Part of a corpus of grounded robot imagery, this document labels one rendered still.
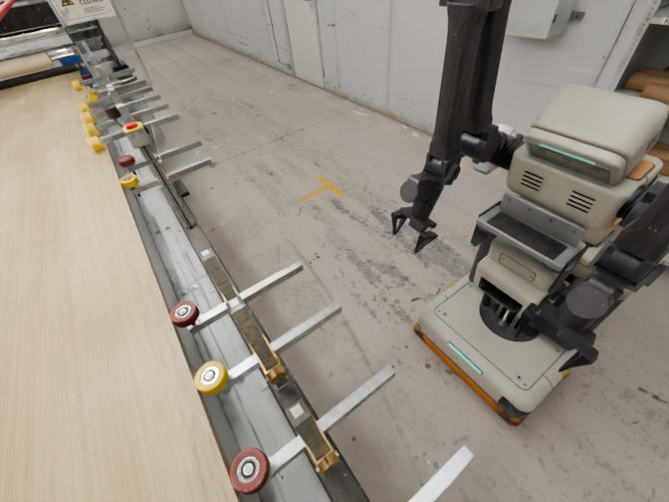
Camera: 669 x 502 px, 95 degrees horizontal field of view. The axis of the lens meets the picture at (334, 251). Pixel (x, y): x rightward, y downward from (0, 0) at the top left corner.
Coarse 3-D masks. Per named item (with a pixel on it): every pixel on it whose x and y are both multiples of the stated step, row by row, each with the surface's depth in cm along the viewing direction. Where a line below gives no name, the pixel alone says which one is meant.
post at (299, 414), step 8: (288, 408) 53; (296, 408) 53; (304, 408) 53; (288, 416) 53; (296, 416) 52; (304, 416) 52; (312, 416) 53; (296, 424) 52; (304, 424) 53; (312, 424) 56; (304, 432) 56; (312, 432) 58; (320, 432) 61; (304, 440) 58; (312, 440) 61; (320, 440) 64; (312, 448) 64; (320, 448) 68; (328, 448) 72; (320, 456) 71
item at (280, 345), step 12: (324, 312) 97; (336, 312) 98; (300, 324) 95; (312, 324) 94; (288, 336) 92; (300, 336) 93; (276, 348) 90; (252, 360) 88; (228, 372) 86; (240, 372) 86; (252, 372) 89; (228, 384) 85
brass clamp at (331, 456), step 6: (312, 414) 78; (318, 426) 76; (324, 438) 74; (306, 444) 74; (330, 444) 73; (330, 450) 73; (312, 456) 72; (324, 456) 72; (330, 456) 72; (336, 456) 73; (318, 462) 71; (324, 462) 71; (330, 462) 71; (336, 462) 73; (318, 468) 72; (324, 468) 71; (330, 468) 72; (324, 474) 72
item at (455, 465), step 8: (464, 448) 69; (456, 456) 68; (464, 456) 68; (472, 456) 68; (448, 464) 68; (456, 464) 67; (464, 464) 67; (440, 472) 67; (448, 472) 67; (456, 472) 67; (432, 480) 66; (440, 480) 66; (448, 480) 66; (424, 488) 65; (432, 488) 65; (440, 488) 65; (416, 496) 64; (424, 496) 64; (432, 496) 64
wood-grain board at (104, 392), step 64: (0, 128) 225; (64, 128) 212; (0, 192) 159; (64, 192) 153; (0, 256) 123; (64, 256) 119; (128, 256) 116; (0, 320) 101; (64, 320) 98; (128, 320) 96; (0, 384) 85; (64, 384) 83; (128, 384) 81; (192, 384) 79; (0, 448) 73; (64, 448) 72; (128, 448) 71; (192, 448) 69
